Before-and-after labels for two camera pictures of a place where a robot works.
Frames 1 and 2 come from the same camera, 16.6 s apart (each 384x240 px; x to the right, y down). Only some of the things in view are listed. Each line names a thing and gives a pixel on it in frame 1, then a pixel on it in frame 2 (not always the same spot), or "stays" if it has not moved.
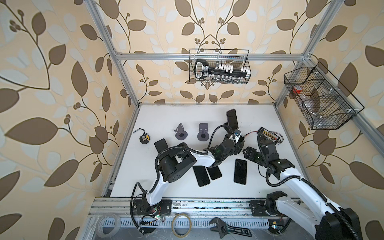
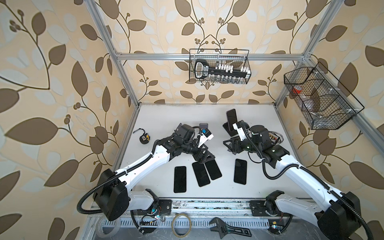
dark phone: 201,175 stays
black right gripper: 249,153 -> 234,141
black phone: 240,171 stays
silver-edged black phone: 214,172 stays
